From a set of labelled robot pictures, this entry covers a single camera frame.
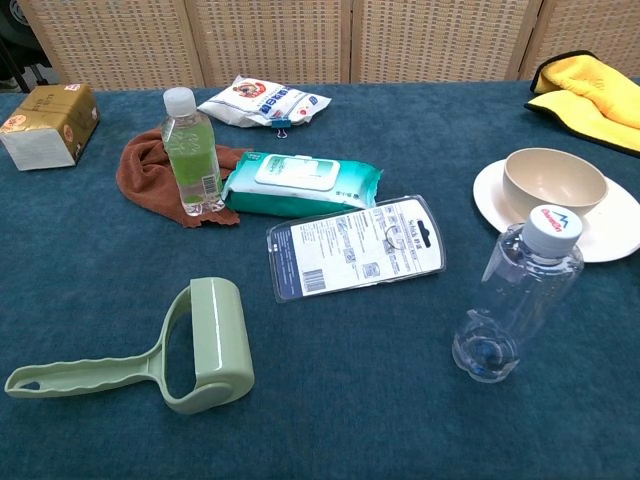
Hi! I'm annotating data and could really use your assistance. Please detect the white round plate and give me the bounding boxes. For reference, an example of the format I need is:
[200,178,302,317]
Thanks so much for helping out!
[472,158,640,263]

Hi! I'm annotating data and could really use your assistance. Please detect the razor blister pack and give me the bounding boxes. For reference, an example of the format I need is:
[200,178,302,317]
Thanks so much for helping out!
[265,194,447,304]

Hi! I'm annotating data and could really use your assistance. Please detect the green wet wipes pack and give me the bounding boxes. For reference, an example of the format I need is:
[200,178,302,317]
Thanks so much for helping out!
[221,151,384,218]

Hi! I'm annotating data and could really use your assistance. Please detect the blue carpet table cover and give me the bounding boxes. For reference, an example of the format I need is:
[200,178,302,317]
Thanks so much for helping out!
[0,79,640,480]

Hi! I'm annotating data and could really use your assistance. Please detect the green lint roller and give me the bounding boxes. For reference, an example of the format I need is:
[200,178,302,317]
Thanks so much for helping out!
[3,277,256,416]

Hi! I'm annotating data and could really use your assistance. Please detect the white sugar bag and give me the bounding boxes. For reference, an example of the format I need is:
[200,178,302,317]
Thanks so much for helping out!
[196,74,333,128]

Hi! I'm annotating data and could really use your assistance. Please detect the green label water bottle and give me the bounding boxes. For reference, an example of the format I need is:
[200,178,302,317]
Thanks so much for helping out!
[160,86,225,217]

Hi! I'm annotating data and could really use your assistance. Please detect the brown cloth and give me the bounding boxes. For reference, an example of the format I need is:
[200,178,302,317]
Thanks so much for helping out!
[115,127,249,229]

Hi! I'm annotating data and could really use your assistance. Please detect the wicker folding screen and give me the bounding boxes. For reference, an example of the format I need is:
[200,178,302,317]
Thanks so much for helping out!
[14,0,640,92]

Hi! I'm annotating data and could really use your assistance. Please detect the clear empty plastic bottle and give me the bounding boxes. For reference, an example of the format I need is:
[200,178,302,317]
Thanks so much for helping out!
[451,203,585,385]

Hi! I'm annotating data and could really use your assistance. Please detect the beige bowl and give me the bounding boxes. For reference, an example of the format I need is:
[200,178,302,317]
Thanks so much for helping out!
[502,147,609,221]

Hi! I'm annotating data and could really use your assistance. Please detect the gold tissue box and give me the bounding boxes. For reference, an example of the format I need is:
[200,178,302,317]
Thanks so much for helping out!
[0,83,101,172]

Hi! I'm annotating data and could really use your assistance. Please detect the yellow towel with black trim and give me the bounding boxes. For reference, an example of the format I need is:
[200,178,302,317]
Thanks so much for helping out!
[523,50,640,157]

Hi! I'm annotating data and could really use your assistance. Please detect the black metal stand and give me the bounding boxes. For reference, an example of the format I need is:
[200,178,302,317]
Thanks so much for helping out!
[0,0,53,93]

